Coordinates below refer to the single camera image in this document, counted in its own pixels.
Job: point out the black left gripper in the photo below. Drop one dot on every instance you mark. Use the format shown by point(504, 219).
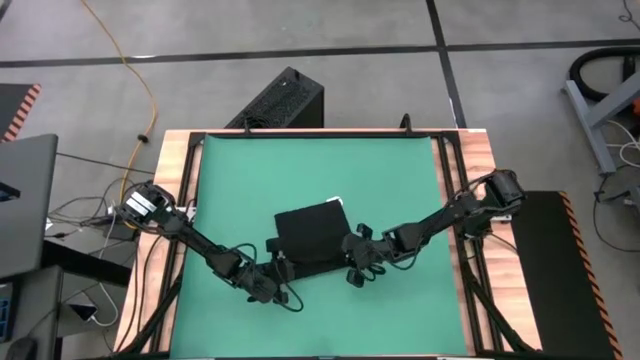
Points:
point(260, 282)

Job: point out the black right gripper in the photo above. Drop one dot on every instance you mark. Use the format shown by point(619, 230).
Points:
point(370, 250)

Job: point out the black towel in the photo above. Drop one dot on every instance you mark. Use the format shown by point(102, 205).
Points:
point(310, 230)

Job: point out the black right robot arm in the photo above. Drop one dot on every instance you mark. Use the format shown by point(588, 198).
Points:
point(440, 222)

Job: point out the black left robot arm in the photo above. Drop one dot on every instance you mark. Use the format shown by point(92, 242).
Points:
point(200, 245)

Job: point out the green table mat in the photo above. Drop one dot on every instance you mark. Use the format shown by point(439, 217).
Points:
point(300, 320)

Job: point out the teal work table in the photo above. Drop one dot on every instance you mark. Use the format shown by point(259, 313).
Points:
point(325, 134)

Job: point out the black table clamp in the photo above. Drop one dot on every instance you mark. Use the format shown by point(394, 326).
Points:
point(246, 127)
point(407, 125)

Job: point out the black computer tower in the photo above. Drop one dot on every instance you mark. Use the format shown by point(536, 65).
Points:
point(280, 100)

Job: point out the black hazard-striped floor mat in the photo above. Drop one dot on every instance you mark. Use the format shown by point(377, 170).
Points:
point(550, 280)
point(12, 107)

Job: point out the black phone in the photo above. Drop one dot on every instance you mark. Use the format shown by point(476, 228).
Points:
point(82, 312)

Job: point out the grey laptop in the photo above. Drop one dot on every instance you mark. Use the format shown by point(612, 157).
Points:
point(27, 200)

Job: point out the black computer mouse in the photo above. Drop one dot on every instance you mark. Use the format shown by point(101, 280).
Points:
point(20, 350)

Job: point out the grey metal stand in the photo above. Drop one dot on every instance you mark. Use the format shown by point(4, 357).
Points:
point(615, 102)

